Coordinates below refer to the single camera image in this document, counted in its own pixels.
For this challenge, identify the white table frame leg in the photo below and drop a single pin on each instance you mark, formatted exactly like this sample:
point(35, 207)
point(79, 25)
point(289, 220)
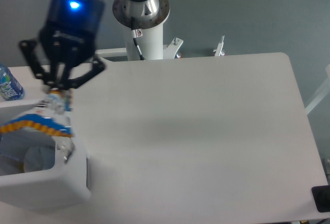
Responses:
point(321, 92)

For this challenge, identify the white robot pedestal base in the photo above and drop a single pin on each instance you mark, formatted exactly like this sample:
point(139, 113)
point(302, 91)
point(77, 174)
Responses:
point(142, 26)

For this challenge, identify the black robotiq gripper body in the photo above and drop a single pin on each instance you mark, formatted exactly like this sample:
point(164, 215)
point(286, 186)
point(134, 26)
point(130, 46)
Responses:
point(74, 24)

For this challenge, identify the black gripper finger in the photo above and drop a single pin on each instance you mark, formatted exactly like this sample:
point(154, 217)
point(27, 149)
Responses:
point(75, 77)
point(49, 78)

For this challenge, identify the blue snack wrapper bag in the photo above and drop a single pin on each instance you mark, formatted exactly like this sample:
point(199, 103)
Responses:
point(50, 116)

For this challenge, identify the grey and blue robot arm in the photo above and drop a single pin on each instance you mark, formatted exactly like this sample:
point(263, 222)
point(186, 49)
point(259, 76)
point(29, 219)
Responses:
point(63, 55)

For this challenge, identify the blue labelled drink bottle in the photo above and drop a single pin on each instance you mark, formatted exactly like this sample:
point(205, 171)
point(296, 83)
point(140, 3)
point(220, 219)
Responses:
point(11, 89)

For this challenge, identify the crumpled white tissue paper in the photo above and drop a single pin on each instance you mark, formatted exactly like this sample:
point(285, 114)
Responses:
point(39, 158)

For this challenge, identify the crushed clear plastic bottle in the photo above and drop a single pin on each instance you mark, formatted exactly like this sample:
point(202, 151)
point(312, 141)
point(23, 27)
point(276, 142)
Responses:
point(13, 148)

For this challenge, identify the black device at table edge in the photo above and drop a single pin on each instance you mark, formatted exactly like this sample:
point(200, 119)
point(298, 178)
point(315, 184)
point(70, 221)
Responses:
point(321, 198)

